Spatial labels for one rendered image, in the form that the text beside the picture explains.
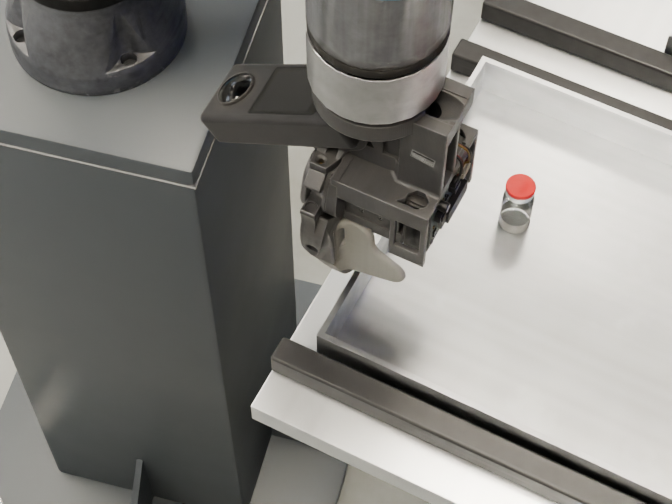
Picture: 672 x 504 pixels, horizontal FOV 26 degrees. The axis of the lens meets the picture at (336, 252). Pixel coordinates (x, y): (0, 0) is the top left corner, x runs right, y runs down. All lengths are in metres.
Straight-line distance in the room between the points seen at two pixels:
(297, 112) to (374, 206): 0.07
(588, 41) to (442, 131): 0.36
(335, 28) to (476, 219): 0.35
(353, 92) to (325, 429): 0.29
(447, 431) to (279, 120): 0.24
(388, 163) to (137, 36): 0.42
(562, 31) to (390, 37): 0.42
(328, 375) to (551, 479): 0.16
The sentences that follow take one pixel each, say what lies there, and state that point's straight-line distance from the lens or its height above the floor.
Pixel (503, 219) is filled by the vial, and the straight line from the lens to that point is 1.02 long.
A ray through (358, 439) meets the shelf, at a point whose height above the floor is 0.88.
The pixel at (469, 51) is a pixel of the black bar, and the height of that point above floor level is 0.90.
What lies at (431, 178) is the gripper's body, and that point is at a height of 1.08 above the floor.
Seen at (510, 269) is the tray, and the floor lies 0.88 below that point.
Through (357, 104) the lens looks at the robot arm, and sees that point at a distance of 0.75.
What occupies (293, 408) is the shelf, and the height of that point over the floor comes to 0.88.
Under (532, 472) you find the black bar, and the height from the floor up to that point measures 0.90.
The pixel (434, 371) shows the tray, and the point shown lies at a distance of 0.97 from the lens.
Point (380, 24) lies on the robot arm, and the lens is 0.70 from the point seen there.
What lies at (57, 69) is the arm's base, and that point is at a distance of 1.21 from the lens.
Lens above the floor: 1.75
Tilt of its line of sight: 59 degrees down
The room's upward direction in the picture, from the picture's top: straight up
